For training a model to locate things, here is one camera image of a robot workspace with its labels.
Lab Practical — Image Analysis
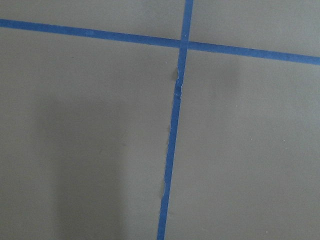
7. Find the blue tape line crosswise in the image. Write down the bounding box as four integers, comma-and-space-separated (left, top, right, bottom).
0, 19, 320, 66

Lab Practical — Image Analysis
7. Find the blue tape line lengthwise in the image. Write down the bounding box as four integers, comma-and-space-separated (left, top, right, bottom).
156, 0, 194, 240

